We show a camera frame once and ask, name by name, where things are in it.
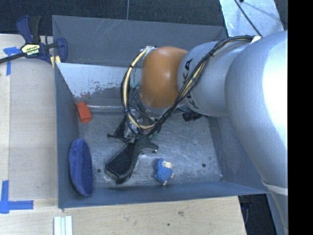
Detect pale wood board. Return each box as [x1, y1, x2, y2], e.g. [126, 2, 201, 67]
[8, 57, 59, 201]

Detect blue toy animal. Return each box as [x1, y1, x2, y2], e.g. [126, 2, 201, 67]
[154, 158, 175, 187]

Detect blue oval cushion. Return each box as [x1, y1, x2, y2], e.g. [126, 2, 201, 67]
[68, 138, 94, 197]

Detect grey metal bin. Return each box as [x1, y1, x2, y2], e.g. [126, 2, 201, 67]
[51, 15, 270, 209]

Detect orange-red small block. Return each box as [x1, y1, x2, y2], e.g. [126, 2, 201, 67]
[76, 101, 93, 124]

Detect black sunglasses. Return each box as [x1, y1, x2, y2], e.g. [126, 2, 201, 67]
[105, 117, 160, 185]

